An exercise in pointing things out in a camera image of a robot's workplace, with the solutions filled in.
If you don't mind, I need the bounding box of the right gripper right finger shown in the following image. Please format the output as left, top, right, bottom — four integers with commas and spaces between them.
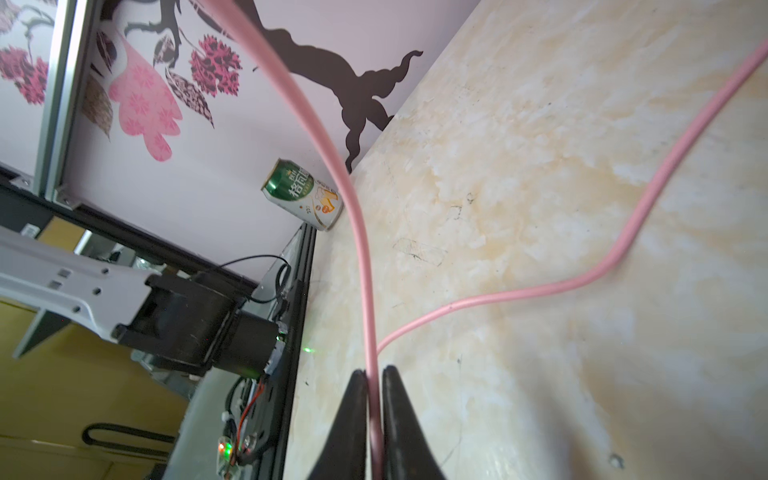
382, 365, 446, 480

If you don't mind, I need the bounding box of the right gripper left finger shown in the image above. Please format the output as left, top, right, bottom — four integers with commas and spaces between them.
308, 370, 368, 480

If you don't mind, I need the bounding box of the pink headphone cable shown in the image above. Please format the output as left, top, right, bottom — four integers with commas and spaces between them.
203, 0, 768, 480

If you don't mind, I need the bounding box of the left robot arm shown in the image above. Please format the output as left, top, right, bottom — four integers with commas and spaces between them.
1, 228, 285, 379

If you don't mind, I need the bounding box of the green drink can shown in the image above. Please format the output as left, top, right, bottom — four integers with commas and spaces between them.
261, 159, 344, 231

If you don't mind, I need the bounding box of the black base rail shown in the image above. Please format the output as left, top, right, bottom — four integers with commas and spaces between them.
155, 221, 319, 480

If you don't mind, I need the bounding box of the aluminium rail left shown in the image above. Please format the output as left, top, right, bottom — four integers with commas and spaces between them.
31, 0, 102, 203

